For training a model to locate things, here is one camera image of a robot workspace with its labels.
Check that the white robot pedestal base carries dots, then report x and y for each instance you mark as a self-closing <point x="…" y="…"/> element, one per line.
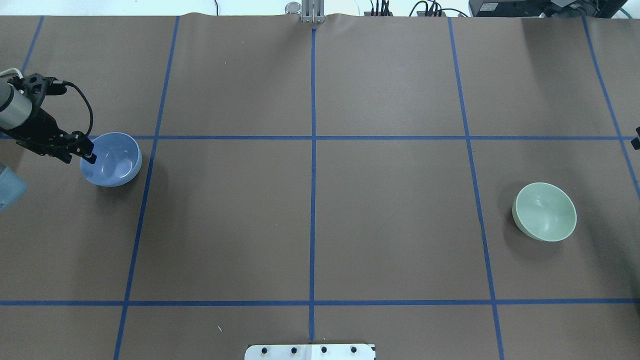
<point x="340" y="351"/>

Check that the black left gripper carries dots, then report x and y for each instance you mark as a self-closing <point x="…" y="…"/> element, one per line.
<point x="36" y="126"/>

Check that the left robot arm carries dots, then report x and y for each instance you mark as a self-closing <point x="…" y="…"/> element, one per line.
<point x="15" y="110"/>

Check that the blue bowl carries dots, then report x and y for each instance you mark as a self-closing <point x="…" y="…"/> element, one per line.
<point x="118" y="160"/>

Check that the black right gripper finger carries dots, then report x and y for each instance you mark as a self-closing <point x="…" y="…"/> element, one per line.
<point x="635" y="142"/>

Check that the green bowl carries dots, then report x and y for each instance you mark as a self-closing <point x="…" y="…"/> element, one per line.
<point x="544" y="212"/>

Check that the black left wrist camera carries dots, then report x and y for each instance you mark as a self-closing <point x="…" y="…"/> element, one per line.
<point x="36" y="87"/>

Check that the aluminium frame post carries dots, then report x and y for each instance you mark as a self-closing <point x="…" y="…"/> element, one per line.
<point x="312" y="11"/>

